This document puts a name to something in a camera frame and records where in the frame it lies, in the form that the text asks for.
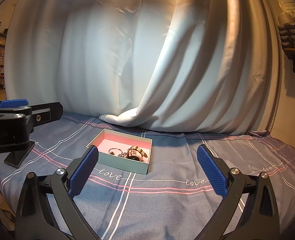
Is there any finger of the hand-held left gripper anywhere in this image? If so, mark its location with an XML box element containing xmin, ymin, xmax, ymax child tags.
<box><xmin>0</xmin><ymin>98</ymin><xmax>29</xmax><ymax>111</ymax></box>
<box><xmin>0</xmin><ymin>102</ymin><xmax>64</xmax><ymax>133</ymax></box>

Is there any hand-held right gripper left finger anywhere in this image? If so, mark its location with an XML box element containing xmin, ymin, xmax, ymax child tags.
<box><xmin>15</xmin><ymin>145</ymin><xmax>102</xmax><ymax>240</ymax></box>

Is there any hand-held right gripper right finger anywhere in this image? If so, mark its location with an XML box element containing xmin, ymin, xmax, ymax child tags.
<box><xmin>195</xmin><ymin>144</ymin><xmax>281</xmax><ymax>240</ymax></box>

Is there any pink lined jewelry box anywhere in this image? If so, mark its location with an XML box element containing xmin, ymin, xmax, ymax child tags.
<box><xmin>86</xmin><ymin>129</ymin><xmax>153</xmax><ymax>175</ymax></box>

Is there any tan leather strap wristwatch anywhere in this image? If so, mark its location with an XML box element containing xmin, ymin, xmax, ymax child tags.
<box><xmin>126</xmin><ymin>145</ymin><xmax>149</xmax><ymax>162</ymax></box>

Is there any black smartphone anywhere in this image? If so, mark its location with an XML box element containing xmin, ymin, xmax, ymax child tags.
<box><xmin>4</xmin><ymin>141</ymin><xmax>36</xmax><ymax>169</ymax></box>

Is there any grey plaid bedsheet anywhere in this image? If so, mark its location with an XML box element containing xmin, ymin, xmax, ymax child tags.
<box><xmin>0</xmin><ymin>112</ymin><xmax>295</xmax><ymax>240</ymax></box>

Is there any white curtain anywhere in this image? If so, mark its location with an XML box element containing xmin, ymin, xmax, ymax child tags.
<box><xmin>5</xmin><ymin>0</ymin><xmax>280</xmax><ymax>133</ymax></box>

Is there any group of dark jars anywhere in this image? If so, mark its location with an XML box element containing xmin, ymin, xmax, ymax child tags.
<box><xmin>277</xmin><ymin>11</ymin><xmax>295</xmax><ymax>48</ymax></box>

